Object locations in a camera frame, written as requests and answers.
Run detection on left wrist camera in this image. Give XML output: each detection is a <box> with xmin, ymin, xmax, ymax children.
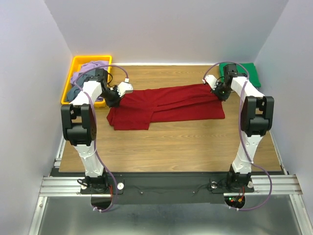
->
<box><xmin>117</xmin><ymin>82</ymin><xmax>134</xmax><ymax>97</ymax></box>

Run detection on yellow plastic bin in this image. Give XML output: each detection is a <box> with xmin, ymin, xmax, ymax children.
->
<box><xmin>61</xmin><ymin>55</ymin><xmax>112</xmax><ymax>105</ymax></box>

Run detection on grey-blue t shirt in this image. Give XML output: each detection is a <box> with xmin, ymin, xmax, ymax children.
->
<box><xmin>66</xmin><ymin>72</ymin><xmax>86</xmax><ymax>102</ymax></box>

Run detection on lavender t shirt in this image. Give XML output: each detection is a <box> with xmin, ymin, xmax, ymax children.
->
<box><xmin>70</xmin><ymin>60</ymin><xmax>110</xmax><ymax>102</ymax></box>

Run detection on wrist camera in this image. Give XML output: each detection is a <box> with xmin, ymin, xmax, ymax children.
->
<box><xmin>117</xmin><ymin>82</ymin><xmax>134</xmax><ymax>97</ymax></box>
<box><xmin>202</xmin><ymin>74</ymin><xmax>217</xmax><ymax>90</ymax></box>

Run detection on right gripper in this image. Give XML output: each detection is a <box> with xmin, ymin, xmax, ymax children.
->
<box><xmin>210</xmin><ymin>81</ymin><xmax>233</xmax><ymax>101</ymax></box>

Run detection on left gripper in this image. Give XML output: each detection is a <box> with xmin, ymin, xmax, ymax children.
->
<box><xmin>100</xmin><ymin>85</ymin><xmax>124</xmax><ymax>108</ymax></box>

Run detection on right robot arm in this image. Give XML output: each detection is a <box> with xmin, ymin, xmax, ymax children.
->
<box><xmin>212</xmin><ymin>63</ymin><xmax>274</xmax><ymax>191</ymax></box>

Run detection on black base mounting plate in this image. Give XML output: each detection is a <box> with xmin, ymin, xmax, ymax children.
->
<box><xmin>77</xmin><ymin>172</ymin><xmax>254</xmax><ymax>207</ymax></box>

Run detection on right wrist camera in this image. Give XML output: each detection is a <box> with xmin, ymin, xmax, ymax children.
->
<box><xmin>202</xmin><ymin>74</ymin><xmax>217</xmax><ymax>90</ymax></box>

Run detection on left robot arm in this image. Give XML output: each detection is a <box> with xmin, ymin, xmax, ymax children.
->
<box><xmin>61</xmin><ymin>68</ymin><xmax>121</xmax><ymax>194</ymax></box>

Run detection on red t shirt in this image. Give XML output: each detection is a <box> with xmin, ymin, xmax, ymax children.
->
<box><xmin>107</xmin><ymin>84</ymin><xmax>225</xmax><ymax>130</ymax></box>

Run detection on folded green t shirt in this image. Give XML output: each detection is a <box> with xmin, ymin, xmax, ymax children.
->
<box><xmin>219</xmin><ymin>63</ymin><xmax>261</xmax><ymax>89</ymax></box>

